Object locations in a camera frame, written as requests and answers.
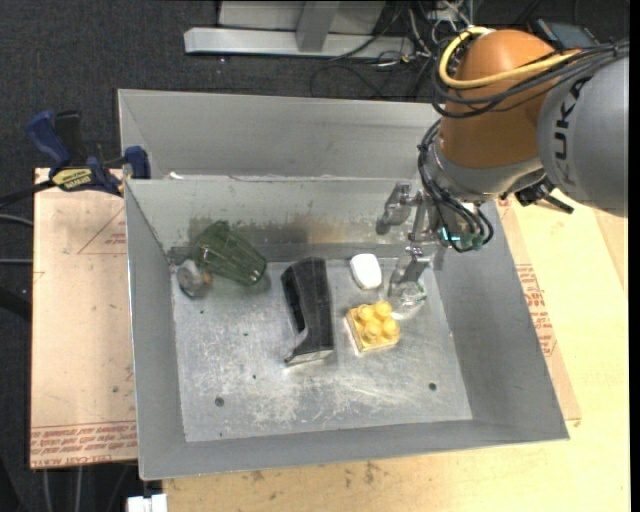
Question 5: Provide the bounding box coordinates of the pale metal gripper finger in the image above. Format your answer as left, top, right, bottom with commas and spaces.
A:
388, 243, 425, 299
375, 181, 414, 237

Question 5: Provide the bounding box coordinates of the clear glass thing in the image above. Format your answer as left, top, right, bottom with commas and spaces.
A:
392, 280, 430, 321

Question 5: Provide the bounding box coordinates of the white rounded block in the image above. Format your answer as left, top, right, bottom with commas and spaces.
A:
348, 252, 383, 291

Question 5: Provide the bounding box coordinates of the yellow studded toy brick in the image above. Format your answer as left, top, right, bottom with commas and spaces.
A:
343, 299, 402, 357

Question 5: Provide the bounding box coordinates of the dark green flat block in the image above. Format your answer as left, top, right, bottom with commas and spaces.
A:
279, 256, 337, 368

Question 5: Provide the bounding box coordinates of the grey metal bin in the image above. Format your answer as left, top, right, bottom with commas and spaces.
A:
117, 88, 571, 482

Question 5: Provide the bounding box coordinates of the green ribbed glass cup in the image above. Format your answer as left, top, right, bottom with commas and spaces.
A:
191, 220, 268, 288

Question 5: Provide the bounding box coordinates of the small clear glass jar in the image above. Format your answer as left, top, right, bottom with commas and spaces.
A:
176, 257, 215, 300

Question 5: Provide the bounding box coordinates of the brown cardboard board, red print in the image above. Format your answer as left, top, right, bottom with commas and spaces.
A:
29, 166, 584, 471

